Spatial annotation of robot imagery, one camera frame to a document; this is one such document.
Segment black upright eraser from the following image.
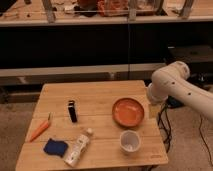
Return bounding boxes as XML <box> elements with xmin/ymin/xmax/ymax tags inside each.
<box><xmin>68</xmin><ymin>100</ymin><xmax>77</xmax><ymax>123</ymax></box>

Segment black floor cables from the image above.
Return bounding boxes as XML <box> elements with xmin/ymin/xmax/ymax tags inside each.
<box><xmin>156</xmin><ymin>103</ymin><xmax>174</xmax><ymax>154</ymax></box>

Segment orange toy carrot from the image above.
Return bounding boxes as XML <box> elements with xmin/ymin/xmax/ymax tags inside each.
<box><xmin>30</xmin><ymin>116</ymin><xmax>51</xmax><ymax>142</ymax></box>

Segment white plastic bottle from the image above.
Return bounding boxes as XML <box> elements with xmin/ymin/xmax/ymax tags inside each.
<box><xmin>64</xmin><ymin>128</ymin><xmax>93</xmax><ymax>167</ymax></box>

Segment orange clutter on shelf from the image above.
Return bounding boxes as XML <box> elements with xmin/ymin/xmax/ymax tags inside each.
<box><xmin>75</xmin><ymin>0</ymin><xmax>128</xmax><ymax>16</ymax></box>

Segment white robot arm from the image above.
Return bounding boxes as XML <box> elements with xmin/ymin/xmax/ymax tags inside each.
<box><xmin>147</xmin><ymin>61</ymin><xmax>213</xmax><ymax>122</ymax></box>

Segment black box on shelf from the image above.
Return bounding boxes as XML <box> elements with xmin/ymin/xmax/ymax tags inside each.
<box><xmin>166</xmin><ymin>45</ymin><xmax>213</xmax><ymax>73</ymax></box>

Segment blue sponge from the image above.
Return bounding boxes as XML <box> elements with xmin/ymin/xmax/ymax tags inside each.
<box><xmin>43</xmin><ymin>138</ymin><xmax>68</xmax><ymax>157</ymax></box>

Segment clear plastic cup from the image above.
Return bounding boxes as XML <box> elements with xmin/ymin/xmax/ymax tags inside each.
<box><xmin>119</xmin><ymin>130</ymin><xmax>141</xmax><ymax>155</ymax></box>

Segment orange round plate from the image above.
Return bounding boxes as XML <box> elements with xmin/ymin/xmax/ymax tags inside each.
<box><xmin>112</xmin><ymin>98</ymin><xmax>145</xmax><ymax>127</ymax></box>

